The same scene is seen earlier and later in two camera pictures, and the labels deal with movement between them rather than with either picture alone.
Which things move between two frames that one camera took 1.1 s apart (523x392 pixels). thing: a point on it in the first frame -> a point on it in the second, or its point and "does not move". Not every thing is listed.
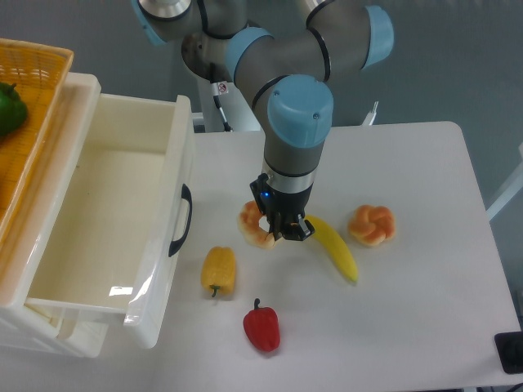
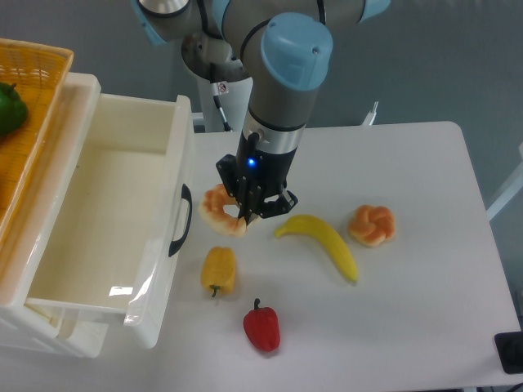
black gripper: (283, 208) -> (256, 172)
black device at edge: (509, 345) does not move
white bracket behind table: (369, 118) does not move
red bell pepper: (262, 326) does not move
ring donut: (248, 220) -> (211, 209)
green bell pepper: (13, 109) does not move
